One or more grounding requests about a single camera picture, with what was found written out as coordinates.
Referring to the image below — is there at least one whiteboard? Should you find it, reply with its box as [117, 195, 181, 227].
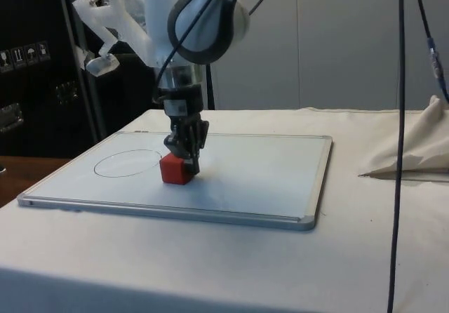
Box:
[17, 130, 334, 232]

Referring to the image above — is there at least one black cabinet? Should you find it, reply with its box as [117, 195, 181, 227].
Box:
[0, 0, 106, 160]

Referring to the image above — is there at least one red cube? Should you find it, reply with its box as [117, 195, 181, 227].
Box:
[159, 152, 195, 187]

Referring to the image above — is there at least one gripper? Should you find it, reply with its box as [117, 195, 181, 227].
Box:
[162, 84, 210, 175]

